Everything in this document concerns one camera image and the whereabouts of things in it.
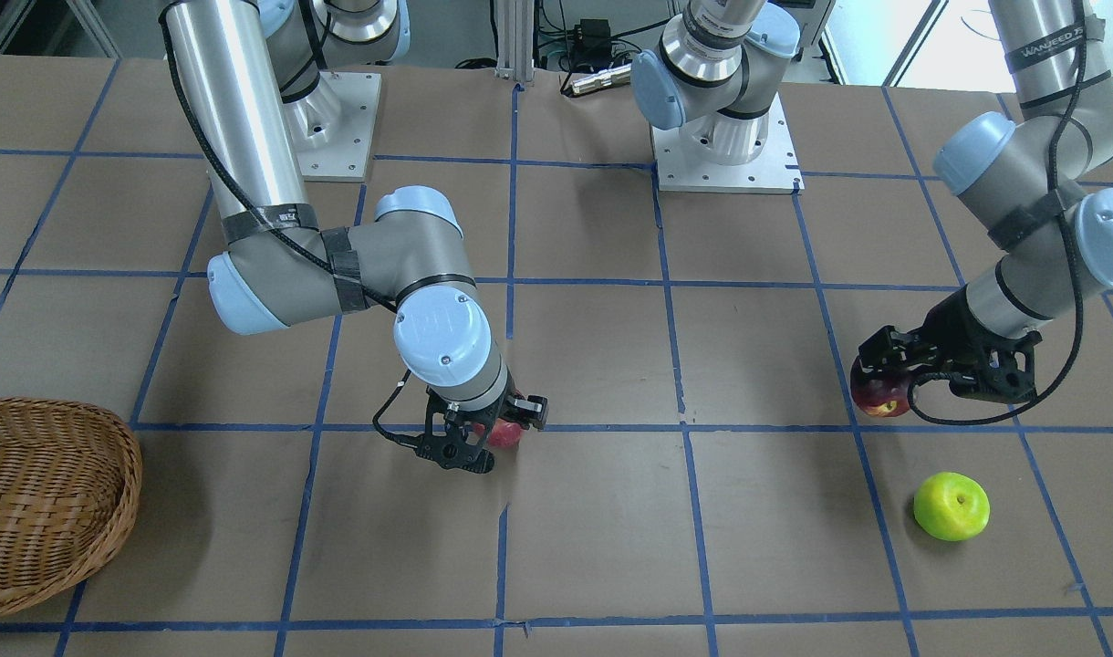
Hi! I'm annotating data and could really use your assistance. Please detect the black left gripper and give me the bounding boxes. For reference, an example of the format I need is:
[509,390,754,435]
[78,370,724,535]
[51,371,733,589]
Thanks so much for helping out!
[853,287,999,377]

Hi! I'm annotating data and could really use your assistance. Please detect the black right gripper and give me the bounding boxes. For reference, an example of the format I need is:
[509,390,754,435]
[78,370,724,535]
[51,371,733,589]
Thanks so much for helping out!
[429,370,551,430]

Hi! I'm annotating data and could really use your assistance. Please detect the red yellow apple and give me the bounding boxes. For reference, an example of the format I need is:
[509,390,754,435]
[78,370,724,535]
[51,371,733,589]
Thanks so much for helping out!
[472,419,525,449]

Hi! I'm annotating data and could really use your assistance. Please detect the dark red apple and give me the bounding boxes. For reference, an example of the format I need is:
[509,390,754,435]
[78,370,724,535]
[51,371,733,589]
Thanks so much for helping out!
[848,357,912,416]

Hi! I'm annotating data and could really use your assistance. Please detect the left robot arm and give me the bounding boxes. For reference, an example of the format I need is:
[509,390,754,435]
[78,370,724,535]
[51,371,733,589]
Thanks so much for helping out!
[632,1,1113,382]

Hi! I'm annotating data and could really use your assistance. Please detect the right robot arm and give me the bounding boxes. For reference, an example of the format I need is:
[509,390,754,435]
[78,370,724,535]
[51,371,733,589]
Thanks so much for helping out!
[159,1,546,430]

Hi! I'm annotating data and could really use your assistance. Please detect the wicker basket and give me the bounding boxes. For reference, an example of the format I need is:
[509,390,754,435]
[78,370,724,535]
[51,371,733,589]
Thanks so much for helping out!
[0,398,142,617]

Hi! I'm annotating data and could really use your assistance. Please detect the green apple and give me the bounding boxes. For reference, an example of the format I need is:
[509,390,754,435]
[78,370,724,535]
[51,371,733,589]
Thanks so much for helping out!
[912,471,991,542]

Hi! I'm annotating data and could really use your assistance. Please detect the silver connector plug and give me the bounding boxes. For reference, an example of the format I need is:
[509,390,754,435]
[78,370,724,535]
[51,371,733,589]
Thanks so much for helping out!
[561,63,632,99]

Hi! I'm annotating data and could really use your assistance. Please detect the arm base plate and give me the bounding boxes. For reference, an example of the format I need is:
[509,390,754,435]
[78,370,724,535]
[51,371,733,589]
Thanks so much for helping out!
[650,95,806,194]
[282,72,381,183]

